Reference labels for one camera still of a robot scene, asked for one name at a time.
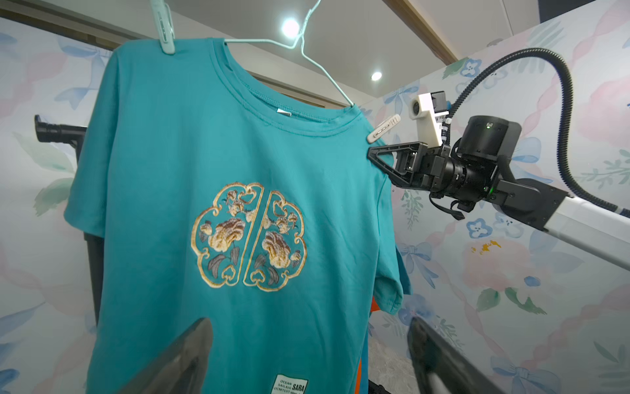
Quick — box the orange t-shirt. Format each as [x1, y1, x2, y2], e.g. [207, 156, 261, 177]
[353, 323, 384, 394]

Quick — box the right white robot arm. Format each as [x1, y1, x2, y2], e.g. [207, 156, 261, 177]
[367, 116, 629, 269]

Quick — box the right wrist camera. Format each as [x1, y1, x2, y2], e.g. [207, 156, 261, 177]
[410, 91, 450, 148]

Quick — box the black corrugated cable hose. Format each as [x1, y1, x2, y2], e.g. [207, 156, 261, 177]
[445, 47, 630, 218]

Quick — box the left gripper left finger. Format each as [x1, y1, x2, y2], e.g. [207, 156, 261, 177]
[118, 318, 213, 394]

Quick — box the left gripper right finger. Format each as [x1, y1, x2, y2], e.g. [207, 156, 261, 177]
[407, 318, 502, 394]

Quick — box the black clothes rack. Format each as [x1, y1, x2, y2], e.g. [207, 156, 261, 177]
[33, 114, 107, 326]

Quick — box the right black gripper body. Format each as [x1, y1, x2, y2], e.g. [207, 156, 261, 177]
[367, 142, 499, 204]

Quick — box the pale green clothespin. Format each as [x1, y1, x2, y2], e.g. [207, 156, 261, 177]
[149, 0, 176, 55]

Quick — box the off-white clothespin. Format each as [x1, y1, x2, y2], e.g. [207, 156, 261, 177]
[367, 114, 401, 144]

